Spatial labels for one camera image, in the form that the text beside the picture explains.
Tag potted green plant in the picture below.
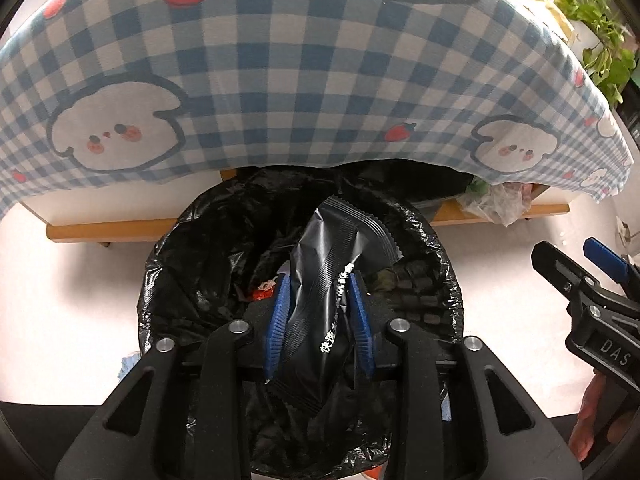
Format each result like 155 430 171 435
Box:
547 0 638 108

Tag person's right hand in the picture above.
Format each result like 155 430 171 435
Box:
570 374 631 463

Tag person's left leg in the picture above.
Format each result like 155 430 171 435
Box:
0 399 108 480

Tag gold tissue box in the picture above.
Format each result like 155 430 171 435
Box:
540 0 577 45

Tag clear crumpled plastic bag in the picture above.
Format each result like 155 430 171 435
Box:
457 180 538 228

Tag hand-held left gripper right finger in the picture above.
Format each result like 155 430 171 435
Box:
348 272 583 480

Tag red plastic bag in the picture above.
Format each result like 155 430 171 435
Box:
247 280 278 303

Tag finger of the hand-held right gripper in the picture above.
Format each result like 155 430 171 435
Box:
582 237 640 297
531 241 640 328

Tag low wooden table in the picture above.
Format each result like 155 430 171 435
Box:
20 165 571 248

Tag black snack packet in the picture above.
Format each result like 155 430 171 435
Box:
265 195 403 418

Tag trash bin with black liner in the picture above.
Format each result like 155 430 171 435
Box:
136 166 463 480

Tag blue checked printed tablecloth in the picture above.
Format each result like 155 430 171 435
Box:
0 0 635 223

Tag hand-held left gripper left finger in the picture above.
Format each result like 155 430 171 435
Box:
55 274 292 480

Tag blue fuzzy left slipper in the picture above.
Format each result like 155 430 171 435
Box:
120 355 143 383

